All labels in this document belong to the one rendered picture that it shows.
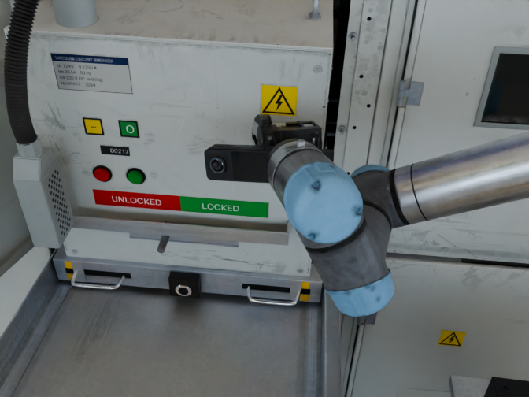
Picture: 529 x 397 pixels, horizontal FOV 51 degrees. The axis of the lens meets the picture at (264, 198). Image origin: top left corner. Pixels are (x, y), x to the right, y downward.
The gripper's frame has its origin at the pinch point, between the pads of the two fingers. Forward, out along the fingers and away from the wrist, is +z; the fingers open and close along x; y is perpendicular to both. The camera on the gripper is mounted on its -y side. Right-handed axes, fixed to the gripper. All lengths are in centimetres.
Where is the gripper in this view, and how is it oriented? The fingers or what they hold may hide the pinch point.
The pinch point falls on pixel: (253, 133)
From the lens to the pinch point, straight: 87.9
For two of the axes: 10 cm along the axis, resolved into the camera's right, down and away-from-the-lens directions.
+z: -1.7, -3.3, 9.3
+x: -0.2, -9.4, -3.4
